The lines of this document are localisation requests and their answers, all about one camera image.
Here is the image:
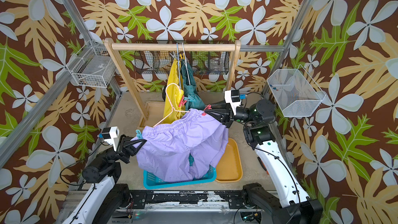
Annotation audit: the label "teal plastic basket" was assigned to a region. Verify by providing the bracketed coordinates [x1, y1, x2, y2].
[143, 153, 217, 189]

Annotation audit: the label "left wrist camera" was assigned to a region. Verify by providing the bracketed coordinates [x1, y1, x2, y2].
[99, 127, 120, 151]

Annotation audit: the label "blue clothespin on green shorts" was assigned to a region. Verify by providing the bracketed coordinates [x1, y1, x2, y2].
[184, 95, 196, 102]

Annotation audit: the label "white wire basket left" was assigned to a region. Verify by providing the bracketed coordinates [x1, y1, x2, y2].
[69, 41, 116, 88]

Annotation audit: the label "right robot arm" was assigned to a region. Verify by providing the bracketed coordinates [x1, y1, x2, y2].
[205, 99, 323, 224]

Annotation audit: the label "white wire basket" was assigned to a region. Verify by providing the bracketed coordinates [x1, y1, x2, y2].
[69, 41, 116, 88]
[267, 66, 326, 118]

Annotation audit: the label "white wire basket right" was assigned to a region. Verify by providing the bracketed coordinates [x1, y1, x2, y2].
[267, 66, 326, 118]

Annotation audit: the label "wooden clothes rack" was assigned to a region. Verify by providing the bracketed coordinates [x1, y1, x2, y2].
[104, 38, 242, 120]

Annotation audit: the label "black mesh basket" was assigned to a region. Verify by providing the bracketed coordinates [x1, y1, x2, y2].
[132, 51, 230, 75]

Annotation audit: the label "pink wire hanger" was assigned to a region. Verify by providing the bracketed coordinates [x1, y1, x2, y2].
[154, 83, 189, 127]

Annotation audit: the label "yellow shorts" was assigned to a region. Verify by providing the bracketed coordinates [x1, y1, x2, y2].
[162, 60, 185, 124]

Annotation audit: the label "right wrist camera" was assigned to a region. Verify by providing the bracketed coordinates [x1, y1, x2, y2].
[224, 90, 241, 115]

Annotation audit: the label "teal clothespin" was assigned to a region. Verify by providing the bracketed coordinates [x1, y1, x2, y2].
[136, 129, 143, 140]

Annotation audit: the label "black mounting rail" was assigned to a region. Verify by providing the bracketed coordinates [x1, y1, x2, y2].
[103, 189, 256, 212]

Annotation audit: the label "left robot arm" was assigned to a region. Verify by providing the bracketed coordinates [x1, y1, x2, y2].
[62, 135, 147, 224]

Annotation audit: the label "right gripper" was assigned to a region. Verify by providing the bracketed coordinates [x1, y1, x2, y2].
[208, 104, 258, 133]

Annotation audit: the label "yellow plastic tray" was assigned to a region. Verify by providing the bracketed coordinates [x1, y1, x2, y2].
[216, 138, 243, 183]

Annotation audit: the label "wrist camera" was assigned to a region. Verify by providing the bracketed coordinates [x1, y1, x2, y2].
[99, 127, 120, 151]
[224, 90, 241, 115]

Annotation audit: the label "white wire hanger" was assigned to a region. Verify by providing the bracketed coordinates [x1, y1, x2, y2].
[181, 43, 191, 86]

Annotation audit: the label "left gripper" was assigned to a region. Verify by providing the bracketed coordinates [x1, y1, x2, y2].
[97, 137, 145, 167]

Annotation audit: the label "green shorts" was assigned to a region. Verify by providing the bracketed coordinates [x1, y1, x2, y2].
[180, 63, 205, 110]

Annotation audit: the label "purple shorts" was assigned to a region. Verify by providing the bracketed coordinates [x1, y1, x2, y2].
[136, 108, 229, 183]

